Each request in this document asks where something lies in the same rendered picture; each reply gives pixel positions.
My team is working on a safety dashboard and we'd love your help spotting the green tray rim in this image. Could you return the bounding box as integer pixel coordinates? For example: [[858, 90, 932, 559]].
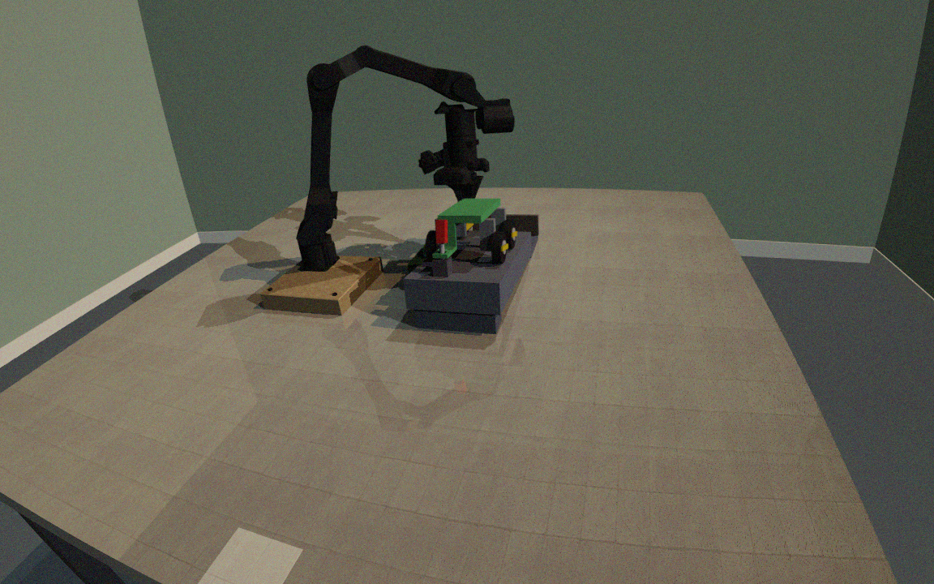
[[407, 245, 426, 273]]

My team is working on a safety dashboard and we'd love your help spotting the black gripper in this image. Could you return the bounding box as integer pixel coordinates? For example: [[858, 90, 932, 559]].
[[434, 135, 489, 201]]

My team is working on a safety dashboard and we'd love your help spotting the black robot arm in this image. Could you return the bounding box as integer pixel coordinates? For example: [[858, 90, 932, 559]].
[[296, 45, 514, 272]]

